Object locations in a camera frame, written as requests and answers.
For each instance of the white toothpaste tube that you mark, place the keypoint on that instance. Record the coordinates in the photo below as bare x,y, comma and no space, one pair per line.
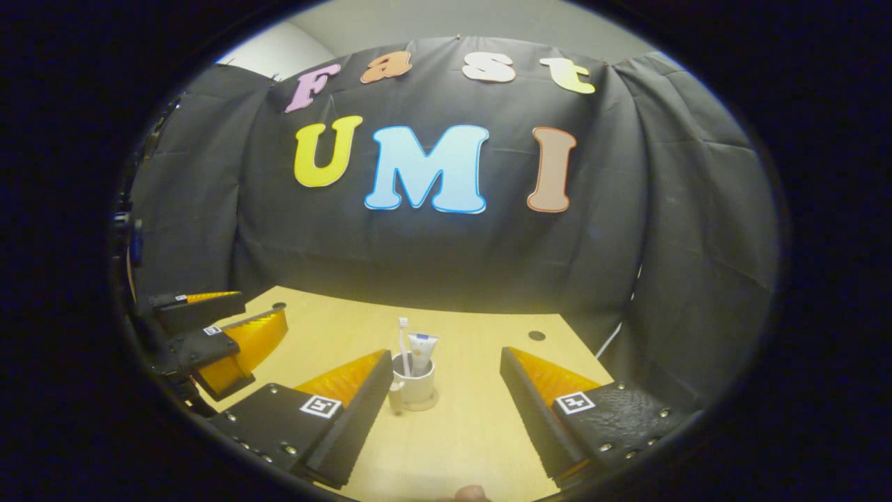
421,352

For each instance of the pale pink toothbrush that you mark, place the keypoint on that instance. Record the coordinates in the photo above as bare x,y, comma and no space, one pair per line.
403,341

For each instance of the light wooden desktop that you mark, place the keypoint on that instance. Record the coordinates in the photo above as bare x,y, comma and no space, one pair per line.
453,446

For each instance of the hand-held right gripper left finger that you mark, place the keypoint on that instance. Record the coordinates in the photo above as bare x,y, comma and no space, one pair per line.
355,425

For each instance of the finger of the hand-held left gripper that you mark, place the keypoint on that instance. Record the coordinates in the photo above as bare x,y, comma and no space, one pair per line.
237,355
202,310

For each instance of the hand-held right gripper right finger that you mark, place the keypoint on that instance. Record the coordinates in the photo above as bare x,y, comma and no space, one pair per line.
533,418

